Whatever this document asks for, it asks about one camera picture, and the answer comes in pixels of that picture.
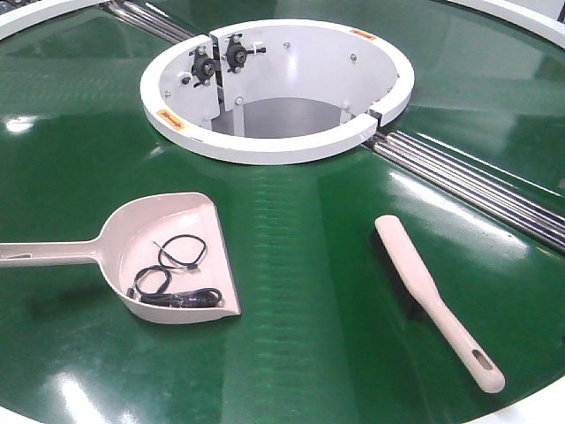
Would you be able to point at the pink plastic dustpan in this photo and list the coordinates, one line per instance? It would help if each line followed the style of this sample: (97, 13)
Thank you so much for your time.
(163, 255)

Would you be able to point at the pink hand broom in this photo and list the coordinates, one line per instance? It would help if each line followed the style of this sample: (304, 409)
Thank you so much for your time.
(416, 290)

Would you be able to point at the green conveyor belt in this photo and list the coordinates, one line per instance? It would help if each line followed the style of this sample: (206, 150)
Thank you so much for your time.
(321, 337)

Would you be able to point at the orange arrow sticker front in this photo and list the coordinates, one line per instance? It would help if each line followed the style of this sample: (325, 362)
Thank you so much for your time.
(173, 120)

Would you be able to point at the orange arrow sticker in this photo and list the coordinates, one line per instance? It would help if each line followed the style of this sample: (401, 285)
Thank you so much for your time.
(363, 34)
(173, 120)

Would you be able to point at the orange arrow sticker back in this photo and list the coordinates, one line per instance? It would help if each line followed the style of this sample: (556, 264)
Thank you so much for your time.
(363, 34)

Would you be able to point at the left steel roller set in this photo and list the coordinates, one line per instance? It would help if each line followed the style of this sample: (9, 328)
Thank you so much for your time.
(148, 20)

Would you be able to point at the white outer rim right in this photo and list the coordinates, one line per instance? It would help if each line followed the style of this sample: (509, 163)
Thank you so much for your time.
(542, 18)

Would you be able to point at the white rim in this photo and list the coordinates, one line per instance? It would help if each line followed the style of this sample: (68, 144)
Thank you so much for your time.
(542, 18)
(26, 16)

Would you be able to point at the white outer rim left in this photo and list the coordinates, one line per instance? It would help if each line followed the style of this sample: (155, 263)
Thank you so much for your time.
(26, 16)

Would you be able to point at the white central ring housing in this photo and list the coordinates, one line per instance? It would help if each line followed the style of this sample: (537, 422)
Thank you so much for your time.
(318, 91)

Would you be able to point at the left black bearing mount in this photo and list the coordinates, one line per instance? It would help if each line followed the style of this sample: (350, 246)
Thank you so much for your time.
(203, 67)

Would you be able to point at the black bearing mount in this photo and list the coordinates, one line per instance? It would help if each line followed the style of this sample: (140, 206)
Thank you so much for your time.
(203, 67)
(237, 54)

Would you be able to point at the right black bearing mount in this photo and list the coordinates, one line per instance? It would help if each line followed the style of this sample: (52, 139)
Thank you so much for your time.
(237, 54)

